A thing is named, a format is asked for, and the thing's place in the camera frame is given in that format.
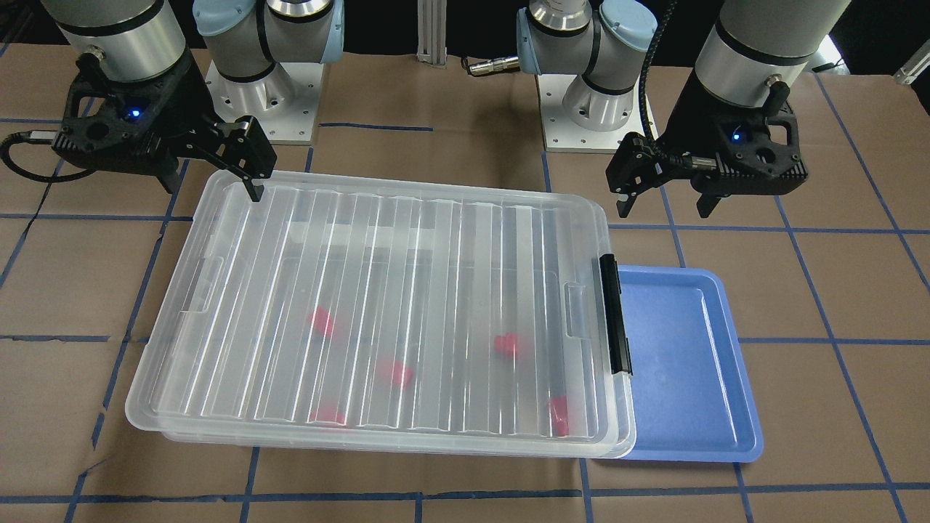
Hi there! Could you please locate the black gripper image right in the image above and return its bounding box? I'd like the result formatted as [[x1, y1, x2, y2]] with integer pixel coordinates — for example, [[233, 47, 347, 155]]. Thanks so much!
[[607, 73, 809, 219]]

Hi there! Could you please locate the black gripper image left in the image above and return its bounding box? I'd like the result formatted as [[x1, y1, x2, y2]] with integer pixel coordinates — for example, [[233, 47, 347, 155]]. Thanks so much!
[[51, 51, 277, 203]]

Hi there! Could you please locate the red block moved to tray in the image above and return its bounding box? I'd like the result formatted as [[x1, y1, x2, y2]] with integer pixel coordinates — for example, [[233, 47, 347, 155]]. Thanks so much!
[[493, 332, 520, 360]]

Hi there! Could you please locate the clear plastic box lid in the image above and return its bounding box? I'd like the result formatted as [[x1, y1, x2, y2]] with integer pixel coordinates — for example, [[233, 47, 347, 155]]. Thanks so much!
[[125, 170, 620, 444]]

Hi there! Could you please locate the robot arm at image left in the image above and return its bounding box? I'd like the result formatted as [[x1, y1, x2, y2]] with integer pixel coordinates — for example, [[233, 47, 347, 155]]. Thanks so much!
[[44, 1, 345, 202]]

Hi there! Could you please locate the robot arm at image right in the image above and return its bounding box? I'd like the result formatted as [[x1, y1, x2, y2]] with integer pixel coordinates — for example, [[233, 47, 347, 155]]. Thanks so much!
[[516, 1, 847, 218]]

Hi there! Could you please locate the blue plastic tray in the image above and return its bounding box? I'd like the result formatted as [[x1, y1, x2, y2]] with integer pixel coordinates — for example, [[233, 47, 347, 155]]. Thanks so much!
[[618, 266, 764, 463]]

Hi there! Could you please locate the clear plastic storage box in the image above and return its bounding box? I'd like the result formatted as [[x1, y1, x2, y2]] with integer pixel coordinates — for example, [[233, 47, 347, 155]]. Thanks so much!
[[160, 200, 637, 460]]

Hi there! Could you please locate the red block centre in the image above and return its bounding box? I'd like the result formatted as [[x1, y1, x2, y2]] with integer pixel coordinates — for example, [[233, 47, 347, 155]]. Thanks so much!
[[376, 360, 415, 391]]

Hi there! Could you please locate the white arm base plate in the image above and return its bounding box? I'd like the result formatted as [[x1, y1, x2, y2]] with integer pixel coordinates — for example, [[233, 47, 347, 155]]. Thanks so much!
[[537, 74, 645, 155], [206, 62, 326, 145]]

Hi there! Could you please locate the black box latch handle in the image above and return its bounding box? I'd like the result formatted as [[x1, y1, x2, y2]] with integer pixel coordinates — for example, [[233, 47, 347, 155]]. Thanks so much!
[[599, 253, 632, 375]]

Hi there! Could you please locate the silver cable connector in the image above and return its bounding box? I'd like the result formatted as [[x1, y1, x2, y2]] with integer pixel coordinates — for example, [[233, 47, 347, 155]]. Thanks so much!
[[461, 56, 521, 78]]

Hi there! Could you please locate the aluminium frame post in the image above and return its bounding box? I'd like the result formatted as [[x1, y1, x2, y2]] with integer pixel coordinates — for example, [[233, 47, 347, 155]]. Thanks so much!
[[416, 0, 448, 68]]

